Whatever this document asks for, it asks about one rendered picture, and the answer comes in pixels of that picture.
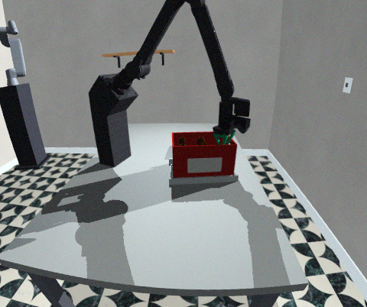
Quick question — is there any red crate with dividers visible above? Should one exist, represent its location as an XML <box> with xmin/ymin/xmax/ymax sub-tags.
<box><xmin>172</xmin><ymin>131</ymin><xmax>237</xmax><ymax>178</ymax></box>

